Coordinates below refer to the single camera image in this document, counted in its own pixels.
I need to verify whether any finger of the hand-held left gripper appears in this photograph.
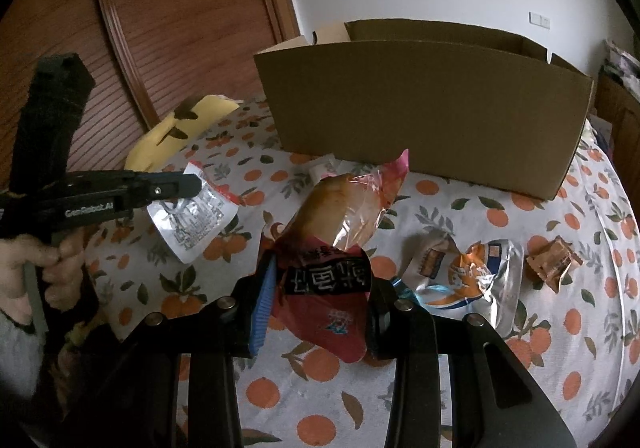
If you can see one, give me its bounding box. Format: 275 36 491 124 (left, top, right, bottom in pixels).
131 171 203 203

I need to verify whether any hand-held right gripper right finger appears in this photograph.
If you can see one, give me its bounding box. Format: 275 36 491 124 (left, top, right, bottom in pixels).
365 275 578 448

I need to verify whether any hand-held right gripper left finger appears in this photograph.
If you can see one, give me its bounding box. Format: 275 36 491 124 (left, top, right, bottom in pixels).
55 255 281 448

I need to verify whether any small silver snack packet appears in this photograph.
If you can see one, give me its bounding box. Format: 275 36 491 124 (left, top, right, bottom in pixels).
146 162 240 265

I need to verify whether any red bread packet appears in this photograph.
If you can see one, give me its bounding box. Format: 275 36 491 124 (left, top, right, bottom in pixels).
257 148 411 365

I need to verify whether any brown cardboard box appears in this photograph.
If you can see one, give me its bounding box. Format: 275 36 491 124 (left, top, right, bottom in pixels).
253 19 596 201

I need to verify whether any person's left hand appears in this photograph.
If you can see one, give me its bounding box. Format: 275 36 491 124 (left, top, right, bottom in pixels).
0 228 90 315

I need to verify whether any yellow plush toy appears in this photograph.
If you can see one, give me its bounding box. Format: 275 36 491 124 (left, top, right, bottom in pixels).
125 95 244 173

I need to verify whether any orange and silver snack packet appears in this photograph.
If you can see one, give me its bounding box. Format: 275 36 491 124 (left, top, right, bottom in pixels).
392 234 525 335

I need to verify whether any orange print bed sheet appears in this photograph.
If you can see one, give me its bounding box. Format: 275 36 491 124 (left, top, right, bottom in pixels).
65 98 640 448

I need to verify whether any small white packet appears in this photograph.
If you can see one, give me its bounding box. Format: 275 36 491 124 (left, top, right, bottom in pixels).
307 155 339 181

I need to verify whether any small brown snack packet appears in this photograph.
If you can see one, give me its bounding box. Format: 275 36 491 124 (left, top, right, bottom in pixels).
524 235 584 295

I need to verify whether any wooden wardrobe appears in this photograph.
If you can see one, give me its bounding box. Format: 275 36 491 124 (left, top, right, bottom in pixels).
0 0 304 193

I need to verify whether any low wooden cabinet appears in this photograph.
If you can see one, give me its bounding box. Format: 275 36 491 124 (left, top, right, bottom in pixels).
595 72 640 163

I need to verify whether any stack of white boxes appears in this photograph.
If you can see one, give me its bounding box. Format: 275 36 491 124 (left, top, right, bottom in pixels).
602 38 640 94

